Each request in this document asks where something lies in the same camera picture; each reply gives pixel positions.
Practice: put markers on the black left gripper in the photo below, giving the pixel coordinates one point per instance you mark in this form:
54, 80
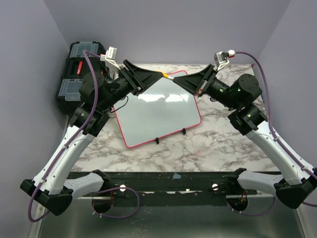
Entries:
139, 79

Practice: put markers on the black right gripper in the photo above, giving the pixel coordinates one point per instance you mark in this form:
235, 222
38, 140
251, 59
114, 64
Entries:
193, 83

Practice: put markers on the pink framed whiteboard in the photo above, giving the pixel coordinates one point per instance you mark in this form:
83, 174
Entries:
162, 110

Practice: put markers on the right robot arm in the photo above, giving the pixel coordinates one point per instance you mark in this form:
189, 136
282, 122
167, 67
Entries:
298, 179

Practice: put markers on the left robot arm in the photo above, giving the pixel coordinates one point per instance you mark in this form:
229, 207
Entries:
97, 97

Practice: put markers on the black toolbox clear lids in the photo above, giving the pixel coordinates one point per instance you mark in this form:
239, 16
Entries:
76, 67

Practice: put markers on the blue tape piece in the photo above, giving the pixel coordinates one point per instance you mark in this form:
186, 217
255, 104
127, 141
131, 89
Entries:
176, 176

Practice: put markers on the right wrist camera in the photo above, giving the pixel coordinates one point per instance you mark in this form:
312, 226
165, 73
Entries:
222, 58

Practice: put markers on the black mounting rail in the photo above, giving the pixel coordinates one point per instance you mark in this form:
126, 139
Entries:
193, 189

